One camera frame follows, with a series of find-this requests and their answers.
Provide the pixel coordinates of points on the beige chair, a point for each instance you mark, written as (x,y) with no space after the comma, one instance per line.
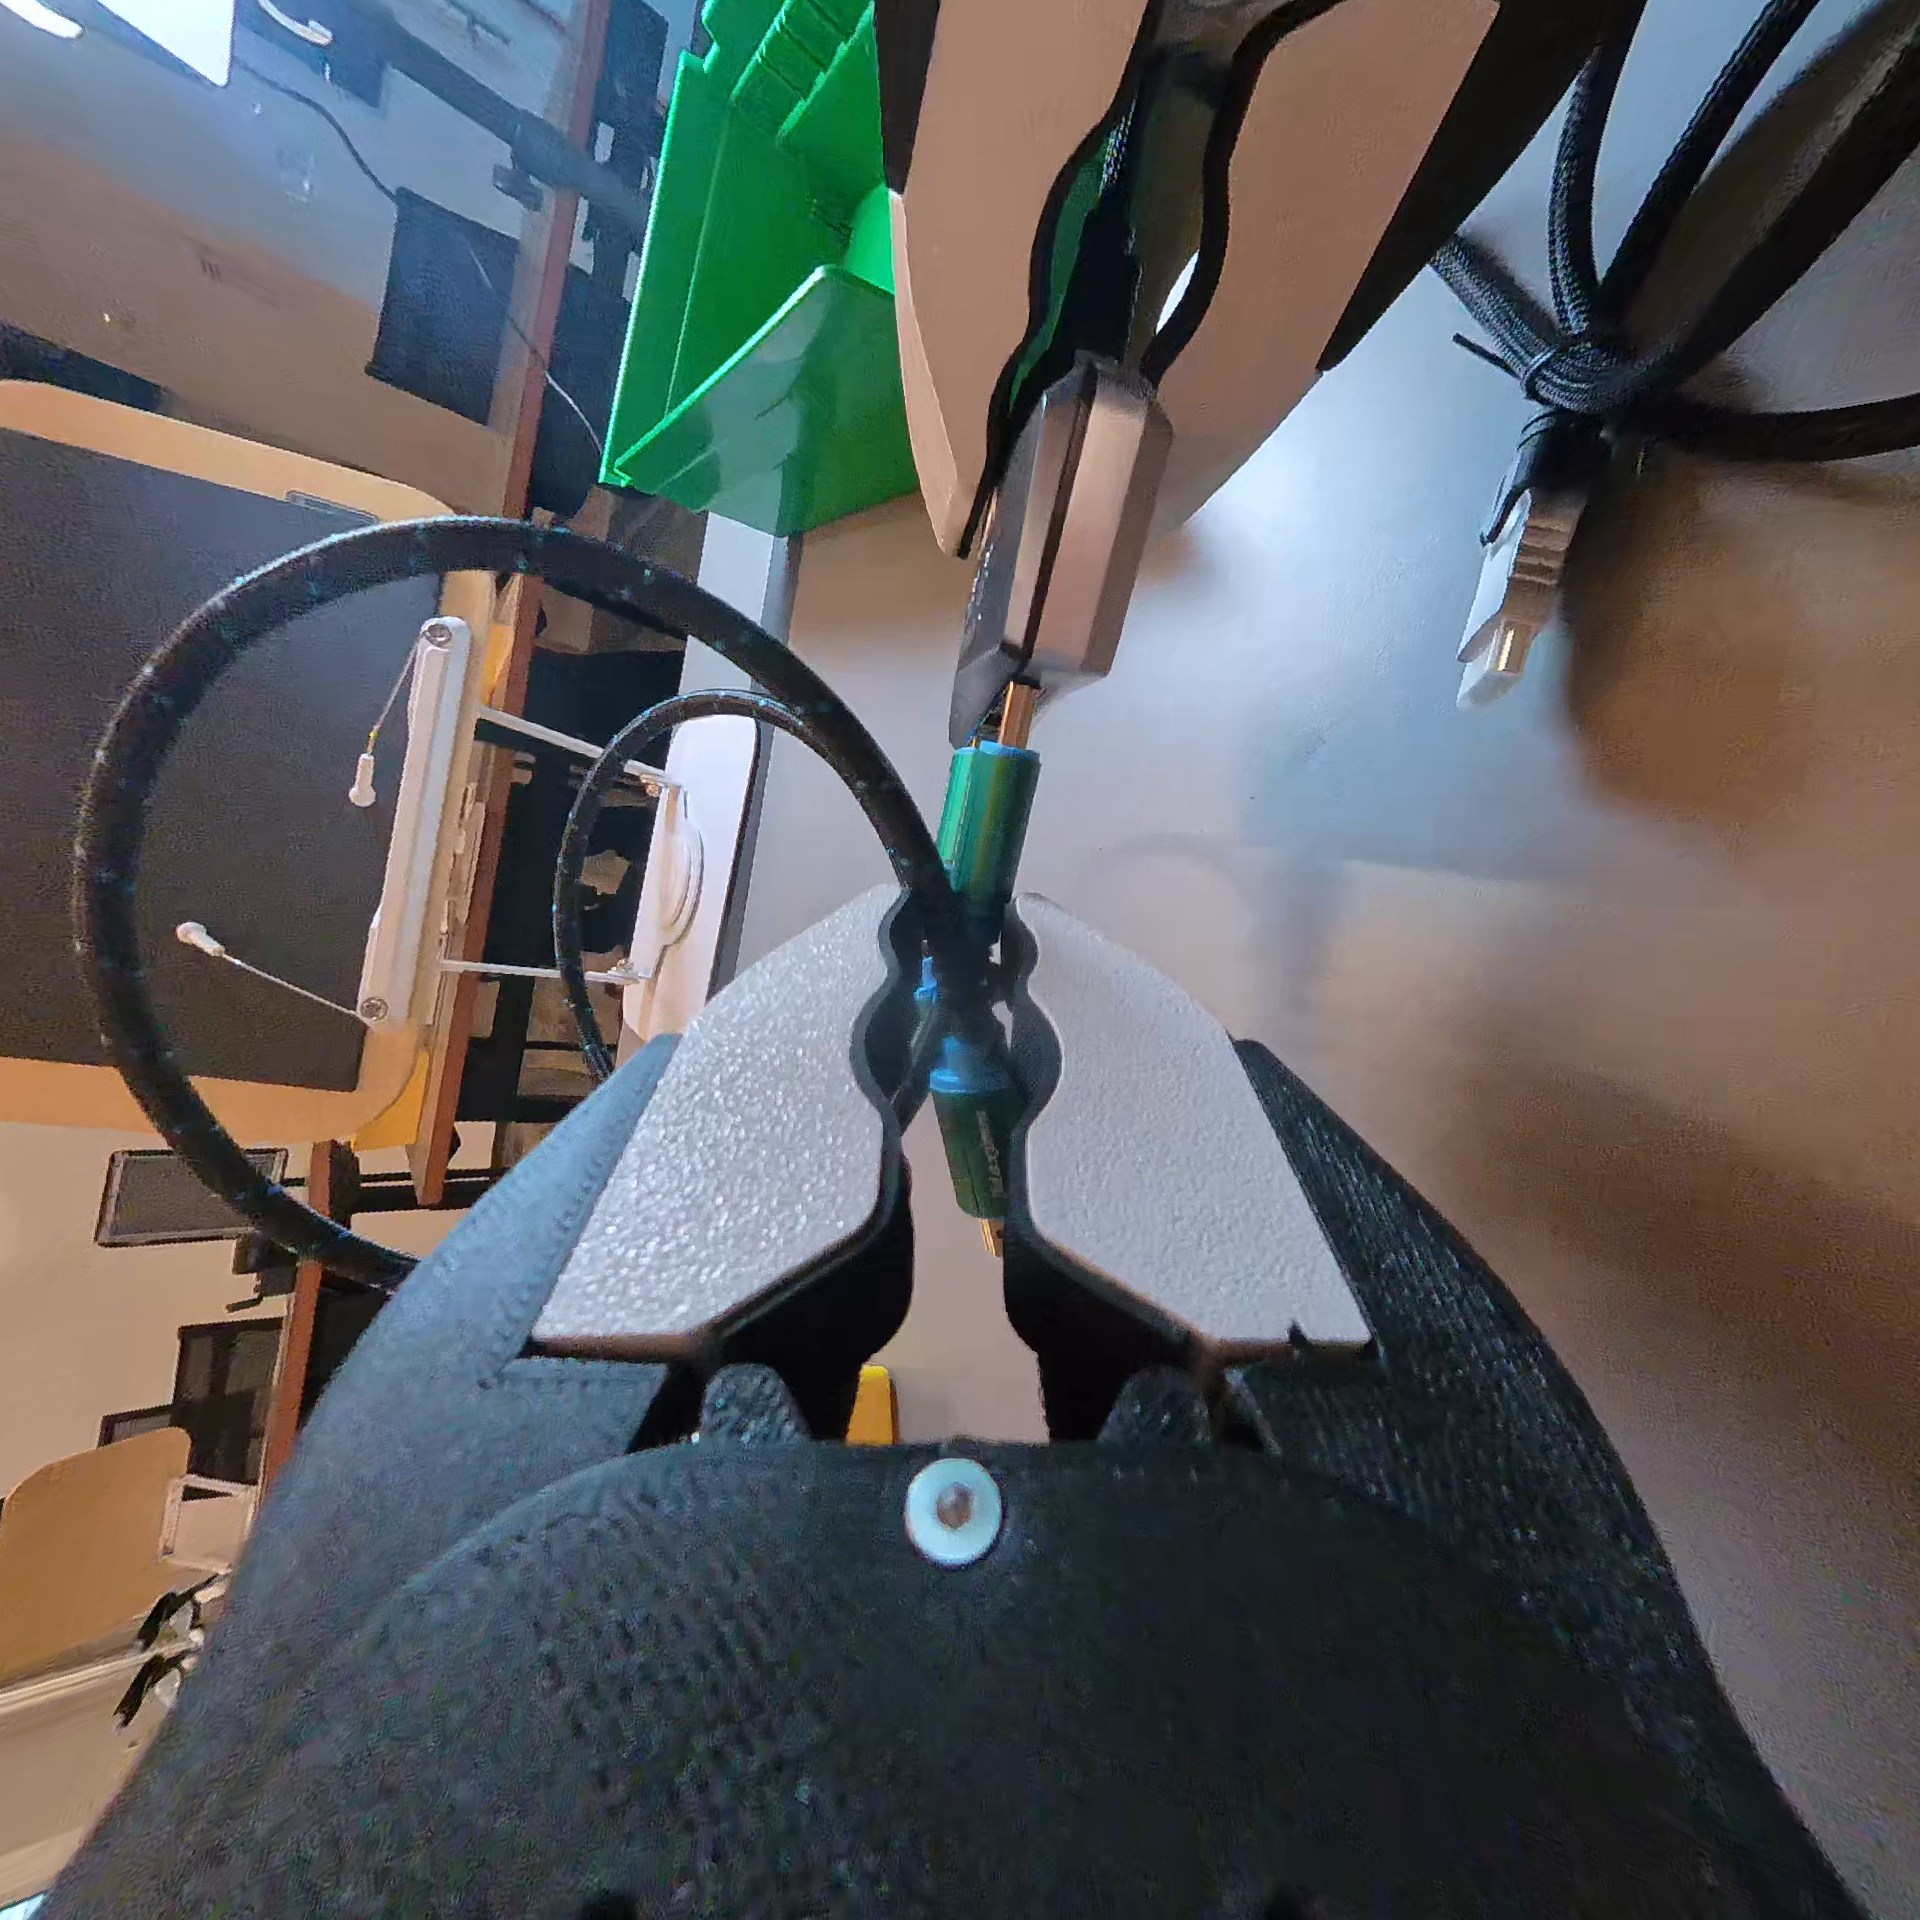
(89,1547)

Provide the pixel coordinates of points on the green plastic bin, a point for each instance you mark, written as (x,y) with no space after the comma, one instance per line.
(780,389)

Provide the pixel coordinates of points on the black mounted box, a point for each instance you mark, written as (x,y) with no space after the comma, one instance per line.
(442,307)

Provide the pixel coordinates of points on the white tethered peg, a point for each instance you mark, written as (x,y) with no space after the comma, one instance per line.
(194,933)
(360,788)

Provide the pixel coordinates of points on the white board stand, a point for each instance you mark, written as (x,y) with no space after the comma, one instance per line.
(704,870)

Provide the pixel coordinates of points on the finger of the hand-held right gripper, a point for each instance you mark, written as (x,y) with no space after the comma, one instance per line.
(974,181)
(1335,181)

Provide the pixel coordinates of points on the yellow plastic bin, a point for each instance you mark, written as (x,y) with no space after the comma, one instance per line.
(874,1407)

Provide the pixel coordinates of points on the bright white panel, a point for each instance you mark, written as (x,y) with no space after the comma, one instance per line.
(120,23)

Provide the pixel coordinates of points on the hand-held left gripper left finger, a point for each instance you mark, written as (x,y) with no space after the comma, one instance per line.
(735,1171)

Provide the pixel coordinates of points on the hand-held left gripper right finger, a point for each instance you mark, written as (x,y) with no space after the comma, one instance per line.
(1184,1171)

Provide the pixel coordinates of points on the black board with wooden rim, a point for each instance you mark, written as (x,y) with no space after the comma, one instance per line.
(181,676)

